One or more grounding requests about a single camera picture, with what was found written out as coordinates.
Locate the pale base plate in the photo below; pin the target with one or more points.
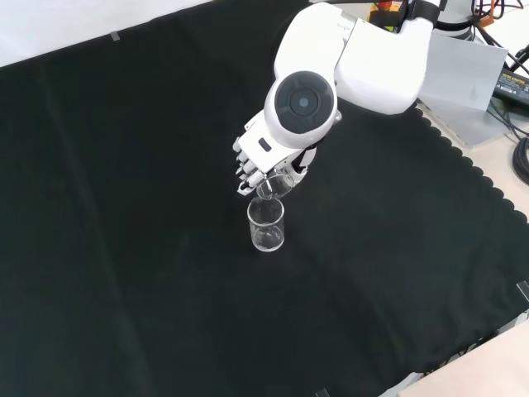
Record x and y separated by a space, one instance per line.
467 124

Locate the pale grey board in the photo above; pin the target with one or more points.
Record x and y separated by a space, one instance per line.
463 74

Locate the yellow stop button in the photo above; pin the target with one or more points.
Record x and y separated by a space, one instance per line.
384 16

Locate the black power adapter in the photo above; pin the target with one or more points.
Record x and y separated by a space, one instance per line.
512 84

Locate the clear glass graduated beaker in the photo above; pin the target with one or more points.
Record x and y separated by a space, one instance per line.
266 235

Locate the grey tape piece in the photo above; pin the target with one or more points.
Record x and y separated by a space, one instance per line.
321 393
115 36
523 290

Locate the clear glass beaker with water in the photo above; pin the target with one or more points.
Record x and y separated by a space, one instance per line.
276 186

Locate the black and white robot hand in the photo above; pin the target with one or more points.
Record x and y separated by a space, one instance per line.
264 146

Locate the black bench cloth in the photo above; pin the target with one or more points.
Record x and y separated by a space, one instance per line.
124 227

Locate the beige wooden board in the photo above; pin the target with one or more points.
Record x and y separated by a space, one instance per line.
475 364

